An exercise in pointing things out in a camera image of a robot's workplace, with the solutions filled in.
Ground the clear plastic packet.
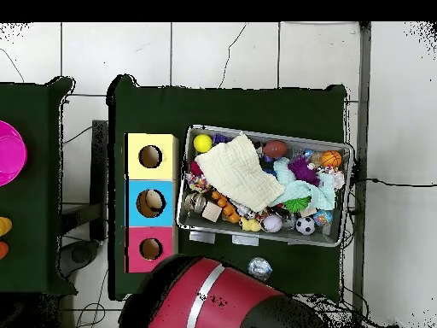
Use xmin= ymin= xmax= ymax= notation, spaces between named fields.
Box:
xmin=247 ymin=256 xmax=274 ymax=281

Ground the clear mesh bin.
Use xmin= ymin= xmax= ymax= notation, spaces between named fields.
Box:
xmin=174 ymin=124 xmax=356 ymax=248

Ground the cream yellow cloth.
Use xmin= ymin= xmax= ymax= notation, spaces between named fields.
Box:
xmin=194 ymin=132 xmax=287 ymax=214

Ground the small wooden block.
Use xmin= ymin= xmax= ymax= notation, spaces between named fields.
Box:
xmin=201 ymin=202 xmax=223 ymax=223

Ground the yellow ball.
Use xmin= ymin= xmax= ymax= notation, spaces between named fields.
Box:
xmin=193 ymin=133 xmax=213 ymax=154

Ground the brown toy football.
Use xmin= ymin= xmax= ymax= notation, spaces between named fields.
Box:
xmin=262 ymin=139 xmax=288 ymax=159

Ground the white ball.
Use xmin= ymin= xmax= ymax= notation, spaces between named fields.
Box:
xmin=262 ymin=214 xmax=284 ymax=233

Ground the green spiky ball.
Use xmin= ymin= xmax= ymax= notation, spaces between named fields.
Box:
xmin=284 ymin=196 xmax=312 ymax=214

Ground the purple spiky toy with eyes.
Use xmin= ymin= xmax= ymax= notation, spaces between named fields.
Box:
xmin=287 ymin=155 xmax=321 ymax=186

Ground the small soccer ball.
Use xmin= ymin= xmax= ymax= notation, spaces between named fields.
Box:
xmin=294 ymin=214 xmax=317 ymax=237

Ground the mint green cloth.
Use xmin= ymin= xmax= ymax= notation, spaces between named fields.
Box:
xmin=272 ymin=158 xmax=347 ymax=213

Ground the orange toy basketball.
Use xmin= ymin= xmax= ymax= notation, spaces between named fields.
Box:
xmin=321 ymin=149 xmax=343 ymax=169

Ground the dark green side table cloth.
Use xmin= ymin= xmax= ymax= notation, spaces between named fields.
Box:
xmin=0 ymin=76 xmax=78 ymax=297

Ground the magenta plate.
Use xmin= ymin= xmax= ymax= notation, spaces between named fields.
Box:
xmin=0 ymin=120 xmax=28 ymax=187

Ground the black cable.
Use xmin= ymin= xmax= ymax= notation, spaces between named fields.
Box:
xmin=351 ymin=177 xmax=437 ymax=189

